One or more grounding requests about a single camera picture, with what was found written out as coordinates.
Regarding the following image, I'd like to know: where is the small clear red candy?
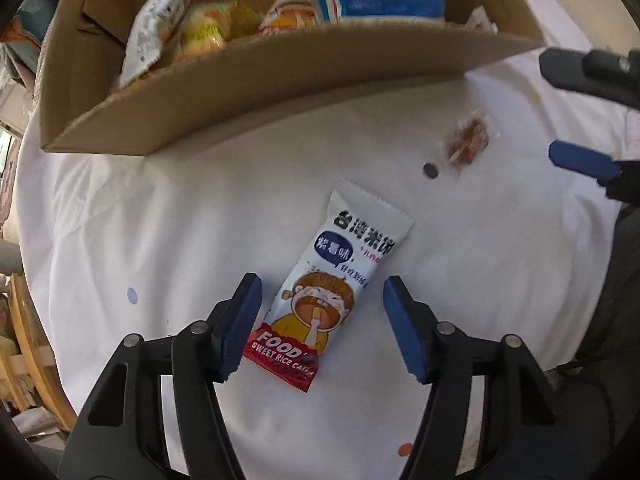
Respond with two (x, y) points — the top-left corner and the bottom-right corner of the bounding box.
(438, 108), (501, 176)

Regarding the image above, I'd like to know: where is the white rice cracker packet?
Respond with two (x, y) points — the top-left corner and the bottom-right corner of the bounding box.
(244, 181), (413, 392)

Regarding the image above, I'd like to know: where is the orange red snack bag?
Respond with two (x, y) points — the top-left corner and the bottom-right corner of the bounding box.
(256, 0), (317, 36)

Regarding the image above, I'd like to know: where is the brown cardboard box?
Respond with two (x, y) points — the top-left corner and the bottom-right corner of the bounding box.
(39, 0), (544, 156)

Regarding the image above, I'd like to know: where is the white red snack bag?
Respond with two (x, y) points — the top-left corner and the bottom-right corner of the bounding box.
(117, 0), (192, 90)

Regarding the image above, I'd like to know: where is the yellow chip bag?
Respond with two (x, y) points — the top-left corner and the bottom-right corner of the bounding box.
(171, 1), (264, 61)

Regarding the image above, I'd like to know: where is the wooden chair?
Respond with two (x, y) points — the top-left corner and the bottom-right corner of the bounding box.
(1, 274), (77, 434)

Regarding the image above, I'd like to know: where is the white printed bed sheet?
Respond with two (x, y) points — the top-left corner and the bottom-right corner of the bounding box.
(16, 0), (629, 479)

